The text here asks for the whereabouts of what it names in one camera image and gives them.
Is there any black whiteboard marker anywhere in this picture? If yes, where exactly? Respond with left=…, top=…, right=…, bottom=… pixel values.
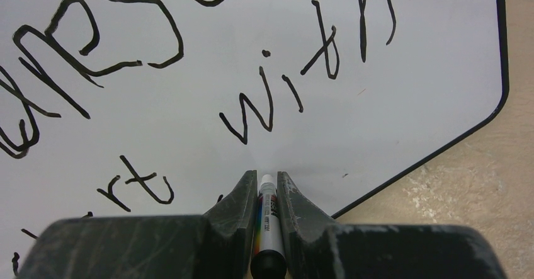
left=250, top=174, right=287, bottom=278

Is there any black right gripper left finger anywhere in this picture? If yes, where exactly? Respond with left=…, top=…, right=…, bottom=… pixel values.
left=18, top=170, right=258, bottom=278

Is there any white whiteboard black frame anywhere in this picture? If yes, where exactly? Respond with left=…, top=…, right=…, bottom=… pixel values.
left=1, top=0, right=507, bottom=278

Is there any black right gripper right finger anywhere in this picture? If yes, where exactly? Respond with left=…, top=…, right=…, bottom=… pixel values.
left=277, top=171, right=506, bottom=278

